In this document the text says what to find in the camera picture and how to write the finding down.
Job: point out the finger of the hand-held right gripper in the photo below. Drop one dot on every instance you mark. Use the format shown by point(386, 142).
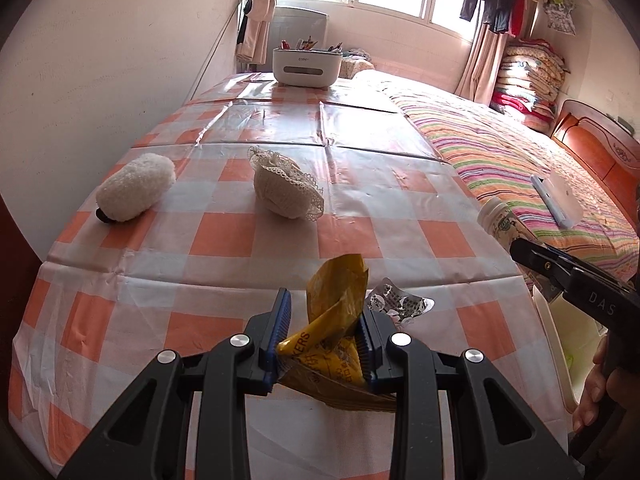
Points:
point(540, 260)

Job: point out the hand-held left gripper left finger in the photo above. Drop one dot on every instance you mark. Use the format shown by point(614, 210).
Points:
point(280, 320)

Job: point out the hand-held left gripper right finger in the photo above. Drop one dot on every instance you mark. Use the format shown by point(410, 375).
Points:
point(367, 345)

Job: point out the yellow snack wrapper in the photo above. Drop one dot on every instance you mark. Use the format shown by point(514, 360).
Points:
point(335, 310)

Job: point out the white bottle with green print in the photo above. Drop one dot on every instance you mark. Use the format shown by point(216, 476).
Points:
point(500, 220)

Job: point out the white plastic bin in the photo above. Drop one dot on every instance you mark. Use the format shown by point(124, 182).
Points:
point(550, 325)

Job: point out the person's right hand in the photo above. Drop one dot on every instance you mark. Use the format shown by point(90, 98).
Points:
point(590, 400)

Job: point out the crumpled silver foil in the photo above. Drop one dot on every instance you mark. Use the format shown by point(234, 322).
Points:
point(400, 305)

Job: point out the white flat device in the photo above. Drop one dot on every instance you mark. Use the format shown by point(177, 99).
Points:
point(562, 200)

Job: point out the striped colourful blanket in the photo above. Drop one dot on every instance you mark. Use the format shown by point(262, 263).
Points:
point(490, 160)

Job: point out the wooden headboard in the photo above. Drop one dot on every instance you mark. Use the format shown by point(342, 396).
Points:
point(590, 150)

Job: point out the orange checkered tablecloth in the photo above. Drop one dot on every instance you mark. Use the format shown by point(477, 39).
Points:
point(150, 285)

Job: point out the beige lace pouch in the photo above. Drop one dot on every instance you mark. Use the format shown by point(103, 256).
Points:
point(280, 185)

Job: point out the stack of folded quilts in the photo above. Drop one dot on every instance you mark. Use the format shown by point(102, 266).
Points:
point(530, 85)

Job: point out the beige curtain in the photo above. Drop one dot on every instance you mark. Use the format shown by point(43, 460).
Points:
point(260, 10)
point(480, 70)

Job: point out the patterned hanging cloth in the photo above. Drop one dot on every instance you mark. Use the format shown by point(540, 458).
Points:
point(560, 12)

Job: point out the white desk organizer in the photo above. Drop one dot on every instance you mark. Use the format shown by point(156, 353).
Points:
point(305, 67)

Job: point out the floral cushion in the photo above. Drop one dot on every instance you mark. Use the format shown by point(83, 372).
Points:
point(357, 62)

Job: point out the bundle of pens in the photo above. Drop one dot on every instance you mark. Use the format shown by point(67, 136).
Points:
point(307, 44)

